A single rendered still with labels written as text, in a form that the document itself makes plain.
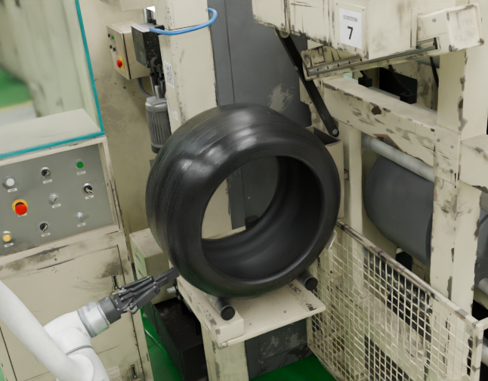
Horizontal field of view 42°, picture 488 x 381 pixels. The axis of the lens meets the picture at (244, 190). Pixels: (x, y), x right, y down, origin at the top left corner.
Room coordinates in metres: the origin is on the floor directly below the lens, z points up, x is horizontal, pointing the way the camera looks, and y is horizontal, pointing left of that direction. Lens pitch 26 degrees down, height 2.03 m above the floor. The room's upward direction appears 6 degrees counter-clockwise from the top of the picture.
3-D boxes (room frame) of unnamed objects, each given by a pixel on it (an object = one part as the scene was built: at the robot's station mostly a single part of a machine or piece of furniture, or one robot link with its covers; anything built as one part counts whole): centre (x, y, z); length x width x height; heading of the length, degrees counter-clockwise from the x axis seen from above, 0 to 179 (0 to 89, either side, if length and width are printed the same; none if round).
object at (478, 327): (1.66, -0.37, 0.65); 0.90 x 0.02 x 0.70; 22
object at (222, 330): (1.69, 0.15, 0.83); 0.36 x 0.09 x 0.06; 22
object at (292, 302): (1.74, 0.02, 0.80); 0.37 x 0.36 x 0.02; 112
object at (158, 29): (1.97, 0.13, 1.66); 0.19 x 0.19 x 0.06; 22
